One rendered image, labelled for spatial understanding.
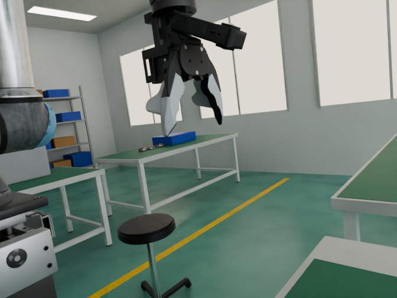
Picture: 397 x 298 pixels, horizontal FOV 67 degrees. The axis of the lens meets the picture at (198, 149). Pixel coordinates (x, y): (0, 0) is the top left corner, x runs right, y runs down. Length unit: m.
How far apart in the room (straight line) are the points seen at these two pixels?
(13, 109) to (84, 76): 6.98
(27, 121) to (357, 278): 0.86
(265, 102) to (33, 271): 4.55
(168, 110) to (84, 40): 7.62
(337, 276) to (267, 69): 4.30
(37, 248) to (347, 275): 0.69
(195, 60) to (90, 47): 7.59
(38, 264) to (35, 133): 0.31
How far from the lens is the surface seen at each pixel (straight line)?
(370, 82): 4.47
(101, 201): 3.01
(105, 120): 7.89
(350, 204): 1.37
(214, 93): 0.52
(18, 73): 0.83
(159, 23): 0.52
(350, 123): 4.56
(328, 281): 0.83
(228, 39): 0.44
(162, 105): 0.44
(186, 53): 0.47
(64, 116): 6.78
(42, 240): 0.68
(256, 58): 5.05
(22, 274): 0.68
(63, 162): 6.76
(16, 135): 0.81
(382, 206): 1.35
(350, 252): 0.96
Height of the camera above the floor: 1.19
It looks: 8 degrees down
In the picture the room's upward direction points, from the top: 8 degrees counter-clockwise
